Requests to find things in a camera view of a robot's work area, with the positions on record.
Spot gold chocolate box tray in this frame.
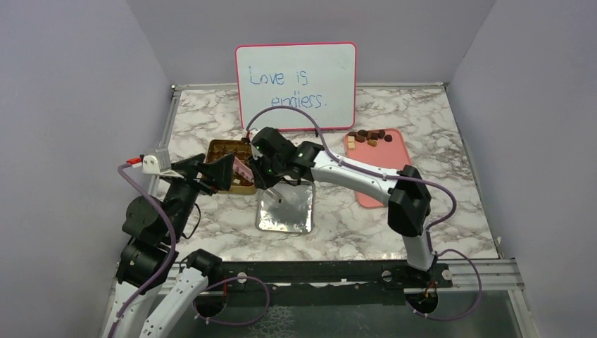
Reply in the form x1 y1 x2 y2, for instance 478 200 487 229
205 139 258 196

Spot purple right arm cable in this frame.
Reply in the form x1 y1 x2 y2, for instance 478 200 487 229
244 106 458 258

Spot chocolate pile on tray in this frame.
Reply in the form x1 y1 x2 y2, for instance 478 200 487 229
344 129 395 150

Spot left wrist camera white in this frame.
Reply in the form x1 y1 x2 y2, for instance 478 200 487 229
125 148 184 178

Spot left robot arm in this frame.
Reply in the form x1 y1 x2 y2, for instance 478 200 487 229
103 149 235 337

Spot pink silicone tongs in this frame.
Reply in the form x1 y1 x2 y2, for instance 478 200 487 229
233 158 283 203

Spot pink plastic tray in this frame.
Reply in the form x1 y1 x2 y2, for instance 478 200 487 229
344 128 414 209

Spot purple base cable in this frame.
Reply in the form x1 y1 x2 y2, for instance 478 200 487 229
191 274 272 327
404 248 484 323

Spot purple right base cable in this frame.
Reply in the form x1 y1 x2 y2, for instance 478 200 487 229
404 248 484 323

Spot black table base rail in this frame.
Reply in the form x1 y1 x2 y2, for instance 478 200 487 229
128 249 453 309

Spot silver tin lid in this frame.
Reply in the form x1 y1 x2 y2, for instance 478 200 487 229
255 181 315 234

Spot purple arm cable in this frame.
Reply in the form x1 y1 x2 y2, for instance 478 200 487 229
107 163 177 338
244 106 458 258

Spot pink-framed whiteboard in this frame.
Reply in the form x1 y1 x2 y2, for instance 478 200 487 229
235 42 358 131

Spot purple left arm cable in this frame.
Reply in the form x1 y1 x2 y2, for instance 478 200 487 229
107 163 177 338

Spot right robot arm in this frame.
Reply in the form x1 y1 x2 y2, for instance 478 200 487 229
248 127 436 287

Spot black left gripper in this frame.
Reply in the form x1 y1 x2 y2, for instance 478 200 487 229
161 151 235 241

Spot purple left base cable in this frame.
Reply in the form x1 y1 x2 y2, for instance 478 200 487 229
191 274 272 327

